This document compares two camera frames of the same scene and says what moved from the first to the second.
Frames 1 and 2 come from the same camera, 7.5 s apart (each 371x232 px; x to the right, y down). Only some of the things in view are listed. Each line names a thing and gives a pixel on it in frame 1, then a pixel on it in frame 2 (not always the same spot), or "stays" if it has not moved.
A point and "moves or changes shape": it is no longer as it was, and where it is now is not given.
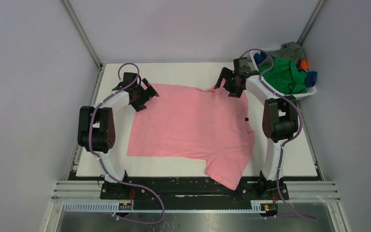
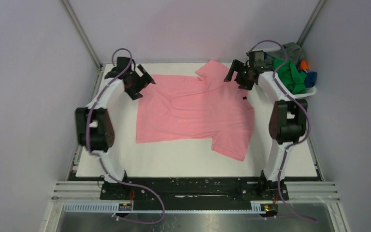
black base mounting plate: x=190 y=193 stays
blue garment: x=311 y=79 stays
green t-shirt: x=284 y=76 stays
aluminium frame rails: x=75 y=190 stays
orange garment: x=303 y=65 stays
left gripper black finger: x=150 y=89 to x=146 y=77
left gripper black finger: x=139 y=105 to x=134 y=94
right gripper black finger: x=235 y=90 to x=247 y=84
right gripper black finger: x=225 y=73 to x=236 y=66
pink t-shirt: x=194 y=122 moves or changes shape
